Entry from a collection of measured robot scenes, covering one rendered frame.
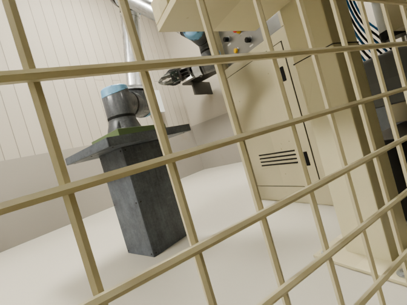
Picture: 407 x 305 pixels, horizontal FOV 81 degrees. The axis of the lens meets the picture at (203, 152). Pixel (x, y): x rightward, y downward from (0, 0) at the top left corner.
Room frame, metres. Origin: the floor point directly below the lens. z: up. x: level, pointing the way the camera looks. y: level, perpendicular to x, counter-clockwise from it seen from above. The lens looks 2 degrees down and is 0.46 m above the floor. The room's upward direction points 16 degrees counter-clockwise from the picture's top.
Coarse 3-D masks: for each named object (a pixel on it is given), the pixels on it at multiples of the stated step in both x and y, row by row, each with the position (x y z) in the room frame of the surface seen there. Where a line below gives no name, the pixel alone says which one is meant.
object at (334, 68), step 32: (320, 0) 0.64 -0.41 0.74; (288, 32) 0.73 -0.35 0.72; (320, 32) 0.65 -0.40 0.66; (352, 32) 0.69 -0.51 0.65; (320, 64) 0.67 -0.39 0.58; (320, 96) 0.70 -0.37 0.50; (352, 96) 0.64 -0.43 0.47; (320, 128) 0.72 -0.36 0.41; (352, 128) 0.64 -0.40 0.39; (352, 160) 0.66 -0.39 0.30; (384, 160) 0.68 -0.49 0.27; (352, 224) 0.70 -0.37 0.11; (384, 224) 0.64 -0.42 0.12; (384, 256) 0.65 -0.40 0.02
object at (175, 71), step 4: (176, 68) 1.30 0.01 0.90; (180, 68) 1.34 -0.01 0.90; (184, 68) 1.27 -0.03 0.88; (188, 68) 1.27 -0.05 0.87; (172, 72) 1.29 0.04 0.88; (176, 72) 1.28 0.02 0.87; (180, 72) 1.29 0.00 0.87; (184, 72) 1.28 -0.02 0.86; (188, 72) 1.27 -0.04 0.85; (172, 76) 1.29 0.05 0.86; (176, 76) 1.29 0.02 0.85; (180, 76) 1.28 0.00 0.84; (184, 76) 1.34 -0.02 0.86; (192, 76) 1.31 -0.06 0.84; (172, 80) 1.30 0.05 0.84; (176, 80) 1.30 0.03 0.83; (180, 80) 1.29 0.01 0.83
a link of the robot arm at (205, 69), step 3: (204, 51) 1.25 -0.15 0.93; (207, 51) 1.25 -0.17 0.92; (219, 51) 1.25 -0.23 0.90; (201, 54) 1.28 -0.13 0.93; (204, 54) 1.26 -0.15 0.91; (207, 54) 1.25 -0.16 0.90; (210, 54) 1.24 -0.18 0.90; (201, 66) 1.26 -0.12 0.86; (204, 66) 1.26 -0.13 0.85; (207, 66) 1.26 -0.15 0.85; (210, 66) 1.26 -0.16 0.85; (213, 66) 1.26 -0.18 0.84; (201, 69) 1.27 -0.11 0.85; (204, 69) 1.27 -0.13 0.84; (207, 69) 1.27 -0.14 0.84; (210, 69) 1.27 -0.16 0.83; (213, 69) 1.27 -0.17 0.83; (201, 72) 1.28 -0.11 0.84; (204, 72) 1.28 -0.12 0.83; (207, 72) 1.29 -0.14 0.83
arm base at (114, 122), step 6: (120, 114) 1.26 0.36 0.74; (126, 114) 1.27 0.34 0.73; (132, 114) 1.30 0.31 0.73; (108, 120) 1.28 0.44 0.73; (114, 120) 1.25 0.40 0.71; (120, 120) 1.25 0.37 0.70; (126, 120) 1.26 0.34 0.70; (132, 120) 1.28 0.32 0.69; (108, 126) 1.28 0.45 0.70; (114, 126) 1.24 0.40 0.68; (120, 126) 1.25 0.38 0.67; (126, 126) 1.24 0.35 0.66; (132, 126) 1.26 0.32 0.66; (108, 132) 1.26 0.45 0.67
